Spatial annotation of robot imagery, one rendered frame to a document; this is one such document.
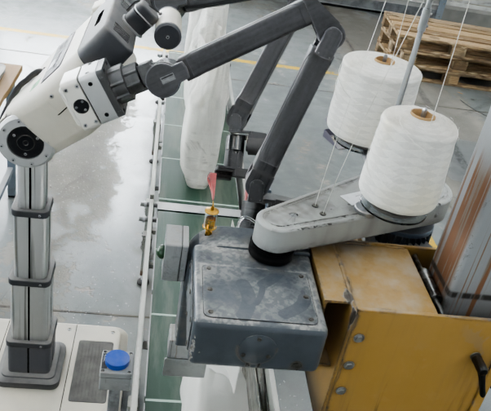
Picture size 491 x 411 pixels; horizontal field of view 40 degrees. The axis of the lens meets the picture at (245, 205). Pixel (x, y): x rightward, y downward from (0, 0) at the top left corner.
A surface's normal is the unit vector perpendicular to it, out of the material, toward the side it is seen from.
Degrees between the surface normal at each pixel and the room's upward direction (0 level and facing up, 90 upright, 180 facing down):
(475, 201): 90
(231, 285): 0
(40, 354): 90
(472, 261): 90
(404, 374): 90
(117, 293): 0
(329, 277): 0
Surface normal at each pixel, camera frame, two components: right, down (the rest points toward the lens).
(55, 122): -0.36, 0.76
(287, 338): 0.07, 0.53
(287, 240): 0.47, 0.52
